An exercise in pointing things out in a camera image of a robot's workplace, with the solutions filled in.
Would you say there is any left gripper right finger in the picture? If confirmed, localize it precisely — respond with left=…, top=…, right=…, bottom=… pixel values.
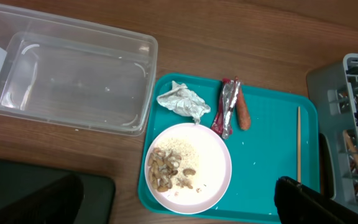
left=274, top=176, right=358, bottom=224

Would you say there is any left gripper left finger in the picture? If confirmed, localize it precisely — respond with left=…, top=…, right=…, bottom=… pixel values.
left=0, top=174, right=84, bottom=224

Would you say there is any wooden chopstick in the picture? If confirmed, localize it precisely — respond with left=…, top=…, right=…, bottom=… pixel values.
left=296, top=106, right=301, bottom=183
left=343, top=131, right=358, bottom=179

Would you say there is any orange carrot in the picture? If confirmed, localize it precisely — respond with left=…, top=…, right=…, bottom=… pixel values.
left=236, top=86, right=251, bottom=131

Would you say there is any red silver snack wrapper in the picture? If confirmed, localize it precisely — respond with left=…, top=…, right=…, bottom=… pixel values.
left=211, top=78, right=241, bottom=139

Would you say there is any white tissue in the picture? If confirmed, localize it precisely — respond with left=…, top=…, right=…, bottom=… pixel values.
left=157, top=81, right=211, bottom=124

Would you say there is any grey dishwasher rack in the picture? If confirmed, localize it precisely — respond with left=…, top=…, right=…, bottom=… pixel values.
left=306, top=53, right=358, bottom=213

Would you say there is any black plastic tray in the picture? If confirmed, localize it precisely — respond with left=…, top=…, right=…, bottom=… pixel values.
left=0, top=160, right=115, bottom=224

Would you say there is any teal plastic serving tray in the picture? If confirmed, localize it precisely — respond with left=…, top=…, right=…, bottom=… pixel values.
left=138, top=73, right=320, bottom=223

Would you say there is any white plate with food scraps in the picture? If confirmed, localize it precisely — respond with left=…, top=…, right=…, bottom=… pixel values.
left=139, top=123, right=232, bottom=215

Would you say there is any clear plastic storage bin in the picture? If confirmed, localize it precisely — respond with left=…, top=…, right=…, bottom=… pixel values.
left=0, top=4, right=158, bottom=136

